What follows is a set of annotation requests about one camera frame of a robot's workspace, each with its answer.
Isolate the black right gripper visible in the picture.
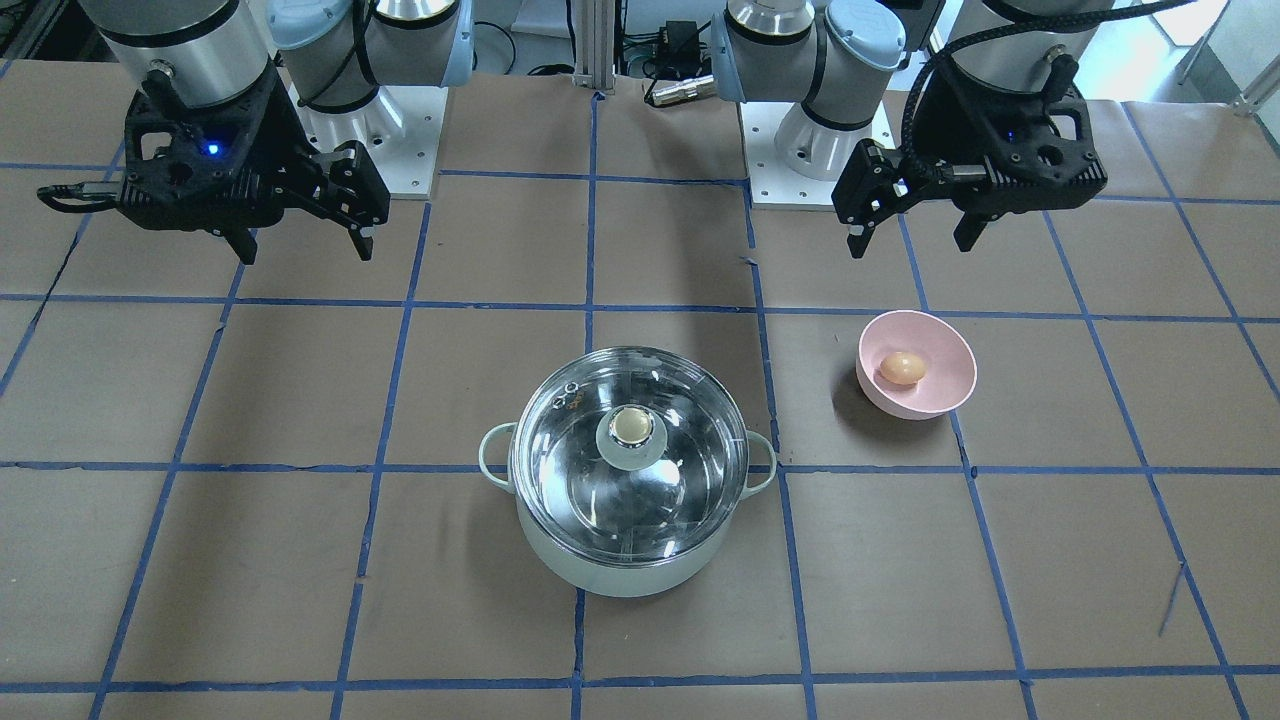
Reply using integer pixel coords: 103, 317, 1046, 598
116, 67, 390, 266

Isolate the aluminium frame post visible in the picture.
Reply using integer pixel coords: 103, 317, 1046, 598
568, 1, 620, 96

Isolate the black power adapter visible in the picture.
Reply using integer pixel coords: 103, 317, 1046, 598
655, 20, 701, 64

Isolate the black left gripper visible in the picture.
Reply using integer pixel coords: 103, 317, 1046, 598
832, 55, 1108, 259

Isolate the silver cylindrical connector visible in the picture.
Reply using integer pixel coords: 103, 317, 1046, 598
645, 76, 717, 108

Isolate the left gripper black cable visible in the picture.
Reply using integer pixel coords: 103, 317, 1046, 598
900, 0, 1201, 161

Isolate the pale green cooking pot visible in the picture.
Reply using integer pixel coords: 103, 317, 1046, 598
477, 346, 778, 600

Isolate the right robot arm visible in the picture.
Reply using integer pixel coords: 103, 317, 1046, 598
40, 1, 474, 265

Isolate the glass pot lid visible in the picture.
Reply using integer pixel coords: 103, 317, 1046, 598
509, 346, 751, 561

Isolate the brown egg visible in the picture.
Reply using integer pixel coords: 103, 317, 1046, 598
878, 351, 929, 386

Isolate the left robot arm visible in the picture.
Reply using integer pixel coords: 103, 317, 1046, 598
709, 1, 1120, 258

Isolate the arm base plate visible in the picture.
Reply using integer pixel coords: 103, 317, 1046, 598
739, 102, 896, 211
298, 86, 449, 201

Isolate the pink bowl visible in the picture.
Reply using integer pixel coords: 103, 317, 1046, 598
855, 310, 978, 420

